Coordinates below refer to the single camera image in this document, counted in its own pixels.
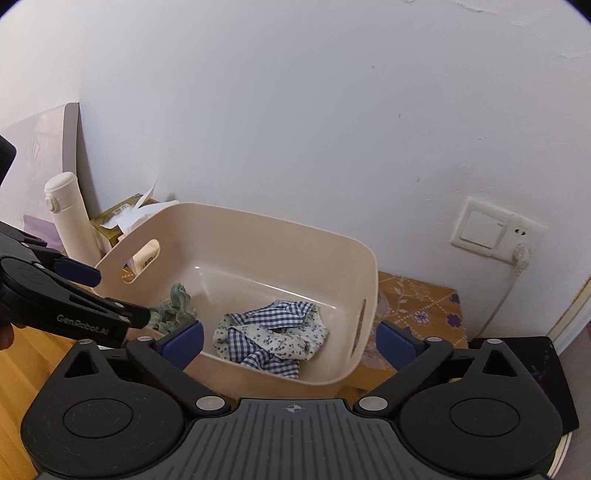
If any teal hair scrunchie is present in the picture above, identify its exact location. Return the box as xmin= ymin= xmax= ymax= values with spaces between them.
xmin=147 ymin=283 xmax=197 ymax=335

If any blue checkered cloth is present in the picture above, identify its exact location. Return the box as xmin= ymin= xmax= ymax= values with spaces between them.
xmin=212 ymin=300 xmax=329 ymax=379

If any person left hand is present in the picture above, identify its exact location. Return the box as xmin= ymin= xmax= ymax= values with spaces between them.
xmin=0 ymin=323 xmax=14 ymax=350

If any cream thermos bottle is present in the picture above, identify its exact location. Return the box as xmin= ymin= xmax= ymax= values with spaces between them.
xmin=44 ymin=172 xmax=101 ymax=267

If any purple white gift box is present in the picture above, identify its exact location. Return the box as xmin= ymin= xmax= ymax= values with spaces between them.
xmin=1 ymin=103 xmax=81 ymax=252

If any beige plastic storage bin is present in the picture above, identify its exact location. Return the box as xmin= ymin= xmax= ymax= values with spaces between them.
xmin=95 ymin=203 xmax=379 ymax=399

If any white power plug cable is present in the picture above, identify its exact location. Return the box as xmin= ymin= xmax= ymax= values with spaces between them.
xmin=475 ymin=244 xmax=532 ymax=342

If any white wall switch socket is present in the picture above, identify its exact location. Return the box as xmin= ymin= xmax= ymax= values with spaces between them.
xmin=450 ymin=197 xmax=547 ymax=264

